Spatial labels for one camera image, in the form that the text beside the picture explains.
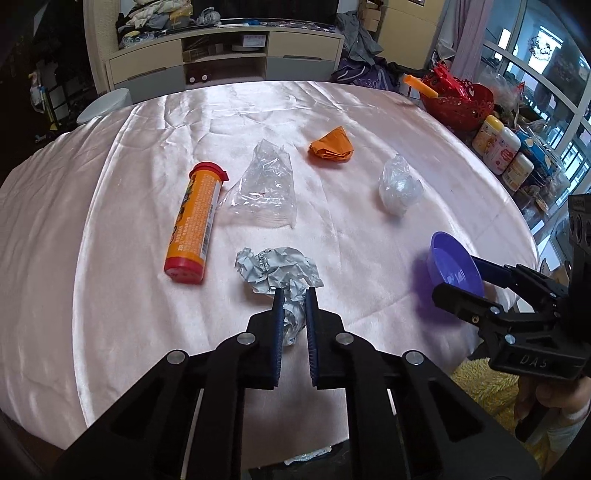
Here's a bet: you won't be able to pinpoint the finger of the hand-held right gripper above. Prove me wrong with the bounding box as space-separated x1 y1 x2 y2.
431 282 513 333
468 255 571 305

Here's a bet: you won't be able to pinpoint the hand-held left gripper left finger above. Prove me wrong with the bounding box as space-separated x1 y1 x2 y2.
58 288 284 480

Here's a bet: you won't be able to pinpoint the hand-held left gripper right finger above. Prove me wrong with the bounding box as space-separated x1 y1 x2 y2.
305 287 541 480

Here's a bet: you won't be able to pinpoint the purple plastic bowl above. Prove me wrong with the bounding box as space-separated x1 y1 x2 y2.
427 231 485 298

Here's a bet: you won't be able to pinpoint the silver foil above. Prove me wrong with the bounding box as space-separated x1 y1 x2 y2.
234 246 324 347

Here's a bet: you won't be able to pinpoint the black trash bin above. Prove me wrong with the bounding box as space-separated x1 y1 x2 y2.
247 440 354 480

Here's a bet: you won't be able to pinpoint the person's right forearm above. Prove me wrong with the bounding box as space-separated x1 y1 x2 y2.
542 406 591 462

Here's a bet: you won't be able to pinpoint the person's right hand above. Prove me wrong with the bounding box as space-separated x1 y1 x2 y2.
533 375 591 417

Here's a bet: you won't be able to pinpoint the yellow fleece cloth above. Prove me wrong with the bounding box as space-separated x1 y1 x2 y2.
450 357 525 432

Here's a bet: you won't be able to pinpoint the small white bottle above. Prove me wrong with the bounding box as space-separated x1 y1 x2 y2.
502 152 535 192

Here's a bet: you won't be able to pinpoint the white bottle pink label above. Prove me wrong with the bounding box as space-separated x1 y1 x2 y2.
485 127 521 175

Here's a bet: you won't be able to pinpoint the crumpled clear plastic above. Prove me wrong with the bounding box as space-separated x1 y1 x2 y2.
379 154 423 217

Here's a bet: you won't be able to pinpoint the clear plastic bag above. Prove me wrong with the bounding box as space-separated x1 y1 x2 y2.
217 138 297 230

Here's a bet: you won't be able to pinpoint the blue patterned tin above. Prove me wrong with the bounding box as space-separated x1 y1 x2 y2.
515 129 561 185

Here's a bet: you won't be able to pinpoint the orange tablet tube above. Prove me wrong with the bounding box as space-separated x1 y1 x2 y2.
164 161 230 284

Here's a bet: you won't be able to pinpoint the white bottle yellow cap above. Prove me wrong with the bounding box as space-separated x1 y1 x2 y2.
472 115 504 160

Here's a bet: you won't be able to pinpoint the red openwork basket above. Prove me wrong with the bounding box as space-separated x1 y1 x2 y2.
418 62 495 130

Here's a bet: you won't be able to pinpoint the orange folded cloth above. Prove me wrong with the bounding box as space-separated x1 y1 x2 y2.
308 126 355 164

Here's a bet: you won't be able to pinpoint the dark blue bag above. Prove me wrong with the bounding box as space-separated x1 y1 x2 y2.
331 58 400 93

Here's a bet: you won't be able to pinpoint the beige standing air conditioner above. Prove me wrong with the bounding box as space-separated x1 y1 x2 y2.
379 0 446 70

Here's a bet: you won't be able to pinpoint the pink curtain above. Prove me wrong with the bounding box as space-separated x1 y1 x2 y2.
434 0 497 97

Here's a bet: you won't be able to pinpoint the large window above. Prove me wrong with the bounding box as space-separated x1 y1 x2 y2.
480 0 591 213

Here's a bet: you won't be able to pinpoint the grey hanging garment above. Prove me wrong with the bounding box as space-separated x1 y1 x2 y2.
337 11 386 61

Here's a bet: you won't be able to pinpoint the white round stool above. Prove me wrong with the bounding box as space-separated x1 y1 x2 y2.
76 88 132 125

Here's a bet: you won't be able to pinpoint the stacked cardboard boxes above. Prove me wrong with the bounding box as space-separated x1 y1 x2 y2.
360 0 389 33

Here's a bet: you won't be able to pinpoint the beige television cabinet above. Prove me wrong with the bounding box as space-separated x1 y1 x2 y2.
105 21 346 100

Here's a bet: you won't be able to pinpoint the black flat television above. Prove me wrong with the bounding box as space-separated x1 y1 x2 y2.
191 0 340 26

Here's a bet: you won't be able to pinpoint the yellow green child scooter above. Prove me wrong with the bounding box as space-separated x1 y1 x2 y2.
28 69 61 130

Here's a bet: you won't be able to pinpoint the pile of clothes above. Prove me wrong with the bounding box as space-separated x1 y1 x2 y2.
115 0 222 49

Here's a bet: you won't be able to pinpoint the orange plastic handle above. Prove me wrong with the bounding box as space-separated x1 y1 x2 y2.
403 74 438 99

